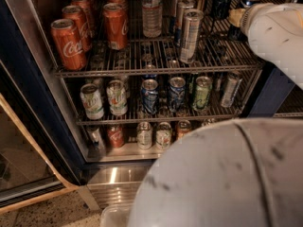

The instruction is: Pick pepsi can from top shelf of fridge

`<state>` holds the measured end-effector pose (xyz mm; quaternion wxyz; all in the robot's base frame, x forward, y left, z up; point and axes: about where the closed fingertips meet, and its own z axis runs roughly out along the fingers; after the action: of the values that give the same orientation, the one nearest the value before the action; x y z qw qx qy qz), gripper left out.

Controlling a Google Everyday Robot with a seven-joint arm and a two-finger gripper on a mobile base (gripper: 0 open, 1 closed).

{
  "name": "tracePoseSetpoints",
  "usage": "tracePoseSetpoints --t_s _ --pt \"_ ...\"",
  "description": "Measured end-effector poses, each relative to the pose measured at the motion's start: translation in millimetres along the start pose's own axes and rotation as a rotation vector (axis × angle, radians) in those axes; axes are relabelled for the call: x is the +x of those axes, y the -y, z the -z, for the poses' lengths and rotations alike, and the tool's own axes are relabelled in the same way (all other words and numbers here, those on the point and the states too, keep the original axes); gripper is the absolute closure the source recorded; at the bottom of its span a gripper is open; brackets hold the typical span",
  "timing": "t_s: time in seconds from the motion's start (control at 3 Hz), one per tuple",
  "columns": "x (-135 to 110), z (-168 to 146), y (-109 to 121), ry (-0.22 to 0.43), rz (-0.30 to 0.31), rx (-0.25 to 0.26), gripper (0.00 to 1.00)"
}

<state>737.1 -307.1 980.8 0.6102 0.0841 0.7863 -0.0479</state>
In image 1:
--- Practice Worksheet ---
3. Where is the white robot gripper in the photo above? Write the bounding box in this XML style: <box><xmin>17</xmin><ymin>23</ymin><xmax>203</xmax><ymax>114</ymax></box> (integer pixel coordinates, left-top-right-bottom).
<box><xmin>228</xmin><ymin>3</ymin><xmax>274</xmax><ymax>37</ymax></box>

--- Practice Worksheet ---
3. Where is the blue pepsi can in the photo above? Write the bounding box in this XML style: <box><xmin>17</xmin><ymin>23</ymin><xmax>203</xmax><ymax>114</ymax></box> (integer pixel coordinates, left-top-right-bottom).
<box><xmin>210</xmin><ymin>0</ymin><xmax>232</xmax><ymax>20</ymax></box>
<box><xmin>227</xmin><ymin>0</ymin><xmax>260</xmax><ymax>42</ymax></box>
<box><xmin>168</xmin><ymin>77</ymin><xmax>186</xmax><ymax>113</ymax></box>
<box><xmin>140</xmin><ymin>79</ymin><xmax>158</xmax><ymax>114</ymax></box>

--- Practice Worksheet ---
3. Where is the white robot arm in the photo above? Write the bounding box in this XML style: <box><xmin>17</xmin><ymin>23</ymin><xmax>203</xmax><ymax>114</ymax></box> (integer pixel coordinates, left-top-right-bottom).
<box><xmin>127</xmin><ymin>3</ymin><xmax>303</xmax><ymax>227</ymax></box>

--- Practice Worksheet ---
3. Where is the front silver Red Bull can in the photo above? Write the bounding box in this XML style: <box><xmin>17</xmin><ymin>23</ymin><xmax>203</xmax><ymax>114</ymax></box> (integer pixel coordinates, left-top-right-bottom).
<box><xmin>179</xmin><ymin>9</ymin><xmax>203</xmax><ymax>63</ymax></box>

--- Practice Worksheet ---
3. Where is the silver slim can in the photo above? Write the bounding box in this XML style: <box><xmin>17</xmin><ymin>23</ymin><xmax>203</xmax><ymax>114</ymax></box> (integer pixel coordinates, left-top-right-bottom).
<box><xmin>86</xmin><ymin>125</ymin><xmax>105</xmax><ymax>150</ymax></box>
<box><xmin>221</xmin><ymin>71</ymin><xmax>242</xmax><ymax>108</ymax></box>

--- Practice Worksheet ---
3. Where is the green white soda can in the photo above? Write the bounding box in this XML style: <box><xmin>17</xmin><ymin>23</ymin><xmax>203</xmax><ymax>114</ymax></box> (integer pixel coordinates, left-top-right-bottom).
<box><xmin>192</xmin><ymin>76</ymin><xmax>212</xmax><ymax>111</ymax></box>

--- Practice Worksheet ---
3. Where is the bottom right white can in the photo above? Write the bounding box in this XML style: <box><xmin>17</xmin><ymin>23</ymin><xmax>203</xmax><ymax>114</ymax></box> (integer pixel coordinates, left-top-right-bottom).
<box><xmin>201</xmin><ymin>118</ymin><xmax>218</xmax><ymax>127</ymax></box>

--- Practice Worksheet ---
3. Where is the stainless steel fridge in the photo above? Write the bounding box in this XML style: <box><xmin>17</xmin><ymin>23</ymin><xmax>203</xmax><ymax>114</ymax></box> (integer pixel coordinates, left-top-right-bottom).
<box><xmin>0</xmin><ymin>0</ymin><xmax>303</xmax><ymax>210</ymax></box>

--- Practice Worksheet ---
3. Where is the front middle Coca-Cola can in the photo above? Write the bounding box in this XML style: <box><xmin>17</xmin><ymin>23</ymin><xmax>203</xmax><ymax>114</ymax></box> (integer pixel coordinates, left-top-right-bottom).
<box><xmin>103</xmin><ymin>3</ymin><xmax>128</xmax><ymax>50</ymax></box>

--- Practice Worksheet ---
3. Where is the bottom orange can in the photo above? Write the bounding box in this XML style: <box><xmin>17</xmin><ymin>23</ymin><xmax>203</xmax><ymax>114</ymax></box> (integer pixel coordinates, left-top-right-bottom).
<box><xmin>176</xmin><ymin>120</ymin><xmax>191</xmax><ymax>140</ymax></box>

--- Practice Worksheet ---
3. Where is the bottom white 7up can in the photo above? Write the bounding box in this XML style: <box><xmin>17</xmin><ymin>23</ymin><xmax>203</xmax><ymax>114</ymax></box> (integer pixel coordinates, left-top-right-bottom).
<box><xmin>155</xmin><ymin>122</ymin><xmax>172</xmax><ymax>150</ymax></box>

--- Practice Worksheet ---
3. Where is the white 7up can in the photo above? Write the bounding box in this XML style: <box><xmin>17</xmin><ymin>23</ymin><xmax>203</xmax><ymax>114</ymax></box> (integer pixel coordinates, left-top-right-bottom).
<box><xmin>106</xmin><ymin>79</ymin><xmax>128</xmax><ymax>116</ymax></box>
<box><xmin>155</xmin><ymin>122</ymin><xmax>172</xmax><ymax>150</ymax></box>
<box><xmin>80</xmin><ymin>83</ymin><xmax>104</xmax><ymax>120</ymax></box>

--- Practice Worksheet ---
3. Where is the bottom white green can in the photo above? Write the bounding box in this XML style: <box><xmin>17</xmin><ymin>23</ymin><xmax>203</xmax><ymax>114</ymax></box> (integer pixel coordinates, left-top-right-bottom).
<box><xmin>137</xmin><ymin>122</ymin><xmax>152</xmax><ymax>149</ymax></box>

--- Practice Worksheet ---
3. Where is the bottom red Coca-Cola can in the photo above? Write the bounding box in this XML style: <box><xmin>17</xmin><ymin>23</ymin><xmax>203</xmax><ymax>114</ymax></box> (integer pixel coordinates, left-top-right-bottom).
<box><xmin>107</xmin><ymin>124</ymin><xmax>124</xmax><ymax>148</ymax></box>

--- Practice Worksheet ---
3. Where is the front left Coca-Cola can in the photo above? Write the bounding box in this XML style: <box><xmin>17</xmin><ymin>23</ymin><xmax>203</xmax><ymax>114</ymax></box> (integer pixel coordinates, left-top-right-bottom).
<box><xmin>51</xmin><ymin>19</ymin><xmax>87</xmax><ymax>71</ymax></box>

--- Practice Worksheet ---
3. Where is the left white 7up can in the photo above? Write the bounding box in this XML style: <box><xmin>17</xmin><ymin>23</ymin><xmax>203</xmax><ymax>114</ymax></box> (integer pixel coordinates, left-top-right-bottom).
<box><xmin>80</xmin><ymin>83</ymin><xmax>104</xmax><ymax>120</ymax></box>

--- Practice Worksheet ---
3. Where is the bottom silver slim can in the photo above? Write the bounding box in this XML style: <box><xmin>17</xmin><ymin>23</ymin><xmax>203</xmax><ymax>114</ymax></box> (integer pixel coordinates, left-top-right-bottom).
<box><xmin>86</xmin><ymin>125</ymin><xmax>105</xmax><ymax>150</ymax></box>

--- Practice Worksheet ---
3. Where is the open glass fridge door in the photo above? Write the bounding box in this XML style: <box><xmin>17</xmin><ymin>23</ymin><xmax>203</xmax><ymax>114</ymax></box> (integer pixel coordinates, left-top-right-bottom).
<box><xmin>0</xmin><ymin>0</ymin><xmax>79</xmax><ymax>215</ymax></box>

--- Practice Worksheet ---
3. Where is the clear plastic water bottle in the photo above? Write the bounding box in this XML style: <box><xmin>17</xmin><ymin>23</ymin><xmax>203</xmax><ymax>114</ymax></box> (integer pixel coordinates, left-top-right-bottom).
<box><xmin>142</xmin><ymin>0</ymin><xmax>163</xmax><ymax>38</ymax></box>

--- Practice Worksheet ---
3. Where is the clear plastic container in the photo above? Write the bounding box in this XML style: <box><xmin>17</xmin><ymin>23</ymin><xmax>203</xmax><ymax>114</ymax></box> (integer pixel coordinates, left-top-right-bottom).
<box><xmin>100</xmin><ymin>204</ymin><xmax>132</xmax><ymax>227</ymax></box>

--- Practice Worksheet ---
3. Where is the top wire fridge shelf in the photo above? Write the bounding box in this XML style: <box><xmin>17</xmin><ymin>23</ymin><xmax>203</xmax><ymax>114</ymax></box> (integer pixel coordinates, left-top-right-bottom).
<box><xmin>56</xmin><ymin>0</ymin><xmax>265</xmax><ymax>79</ymax></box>

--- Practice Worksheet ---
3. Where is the wire fridge shelf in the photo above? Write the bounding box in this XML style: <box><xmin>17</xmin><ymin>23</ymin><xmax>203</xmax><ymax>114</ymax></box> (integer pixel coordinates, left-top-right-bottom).
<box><xmin>77</xmin><ymin>70</ymin><xmax>261</xmax><ymax>126</ymax></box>
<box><xmin>56</xmin><ymin>0</ymin><xmax>265</xmax><ymax>79</ymax></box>

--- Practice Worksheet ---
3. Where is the middle wire fridge shelf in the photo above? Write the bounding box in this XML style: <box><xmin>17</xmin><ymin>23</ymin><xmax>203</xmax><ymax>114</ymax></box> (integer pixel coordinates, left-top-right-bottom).
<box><xmin>77</xmin><ymin>70</ymin><xmax>261</xmax><ymax>126</ymax></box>

